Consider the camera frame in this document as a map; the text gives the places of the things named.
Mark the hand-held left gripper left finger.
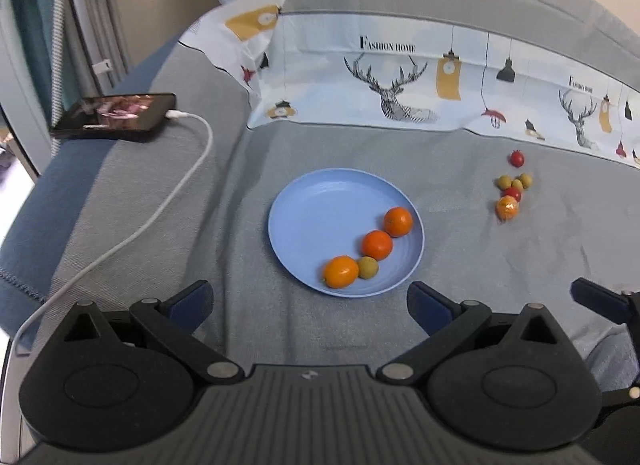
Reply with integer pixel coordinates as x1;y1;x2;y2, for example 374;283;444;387
50;280;246;386

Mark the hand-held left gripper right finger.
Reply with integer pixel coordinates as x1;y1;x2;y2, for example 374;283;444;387
375;281;576;386

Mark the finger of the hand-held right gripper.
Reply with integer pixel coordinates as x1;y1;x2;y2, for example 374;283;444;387
571;277;633;326

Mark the shiny small orange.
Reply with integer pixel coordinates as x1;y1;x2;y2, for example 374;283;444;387
495;196;521;222

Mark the blue plate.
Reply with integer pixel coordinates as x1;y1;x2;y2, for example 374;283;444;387
267;168;426;299

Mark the black smartphone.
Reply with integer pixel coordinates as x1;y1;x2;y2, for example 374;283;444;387
49;92;177;143

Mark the grey quilt with deer print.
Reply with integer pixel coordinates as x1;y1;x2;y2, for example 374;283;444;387
247;0;640;170

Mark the printed white pillow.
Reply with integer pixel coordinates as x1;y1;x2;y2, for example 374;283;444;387
179;0;292;90

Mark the dotted pole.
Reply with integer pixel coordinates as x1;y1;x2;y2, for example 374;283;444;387
50;0;66;126

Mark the grey curtain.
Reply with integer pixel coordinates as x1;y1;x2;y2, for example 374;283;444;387
62;0;131;96

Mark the teal curtain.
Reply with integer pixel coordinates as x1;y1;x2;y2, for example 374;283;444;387
5;0;56;110

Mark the white charging cable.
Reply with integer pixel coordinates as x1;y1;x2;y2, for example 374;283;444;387
12;109;215;356

